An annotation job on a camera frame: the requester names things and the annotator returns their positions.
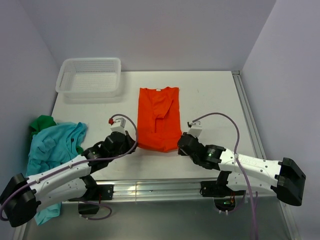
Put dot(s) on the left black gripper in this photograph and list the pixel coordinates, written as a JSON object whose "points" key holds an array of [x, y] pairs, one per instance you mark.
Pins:
{"points": [[130, 143]]}

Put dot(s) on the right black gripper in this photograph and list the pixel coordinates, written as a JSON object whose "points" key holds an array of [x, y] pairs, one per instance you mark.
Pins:
{"points": [[181, 152]]}

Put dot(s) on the orange t shirt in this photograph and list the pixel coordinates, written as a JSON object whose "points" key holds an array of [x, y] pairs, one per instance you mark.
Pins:
{"points": [[158, 119]]}

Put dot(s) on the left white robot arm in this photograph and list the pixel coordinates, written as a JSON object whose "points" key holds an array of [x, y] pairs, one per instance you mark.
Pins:
{"points": [[25, 196]]}

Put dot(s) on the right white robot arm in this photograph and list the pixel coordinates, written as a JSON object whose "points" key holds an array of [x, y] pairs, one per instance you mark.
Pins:
{"points": [[243, 174]]}

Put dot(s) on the teal t shirt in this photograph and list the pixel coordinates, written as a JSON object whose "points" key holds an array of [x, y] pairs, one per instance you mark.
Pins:
{"points": [[48, 150]]}

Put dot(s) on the white perforated plastic basket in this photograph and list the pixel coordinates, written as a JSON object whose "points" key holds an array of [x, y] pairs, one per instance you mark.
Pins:
{"points": [[91, 80]]}

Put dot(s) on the green t shirt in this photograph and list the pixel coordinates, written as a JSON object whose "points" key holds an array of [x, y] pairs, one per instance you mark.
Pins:
{"points": [[71, 131]]}

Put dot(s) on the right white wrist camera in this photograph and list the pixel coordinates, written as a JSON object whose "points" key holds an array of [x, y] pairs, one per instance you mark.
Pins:
{"points": [[195, 128]]}

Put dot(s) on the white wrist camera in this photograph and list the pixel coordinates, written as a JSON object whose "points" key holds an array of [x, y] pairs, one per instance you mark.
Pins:
{"points": [[195, 128], [117, 125]]}

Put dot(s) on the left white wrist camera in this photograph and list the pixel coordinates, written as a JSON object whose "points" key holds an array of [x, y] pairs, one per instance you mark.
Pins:
{"points": [[117, 125]]}

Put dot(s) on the front aluminium rail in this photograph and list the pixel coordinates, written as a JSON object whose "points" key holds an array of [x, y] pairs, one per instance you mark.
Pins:
{"points": [[155, 190]]}

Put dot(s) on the aluminium rail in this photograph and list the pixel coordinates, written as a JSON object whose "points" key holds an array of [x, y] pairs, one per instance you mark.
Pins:
{"points": [[260, 152], [155, 190]]}

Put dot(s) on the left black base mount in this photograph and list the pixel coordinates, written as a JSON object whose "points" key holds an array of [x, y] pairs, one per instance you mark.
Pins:
{"points": [[93, 201]]}

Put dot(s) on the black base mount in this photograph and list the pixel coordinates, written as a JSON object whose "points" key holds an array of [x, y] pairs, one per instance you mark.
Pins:
{"points": [[225, 199], [93, 201]]}

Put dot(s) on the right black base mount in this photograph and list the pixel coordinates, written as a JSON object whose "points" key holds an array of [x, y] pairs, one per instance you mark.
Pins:
{"points": [[225, 199]]}

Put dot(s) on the right aluminium rail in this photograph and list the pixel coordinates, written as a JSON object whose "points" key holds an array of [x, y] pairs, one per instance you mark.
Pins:
{"points": [[260, 152]]}

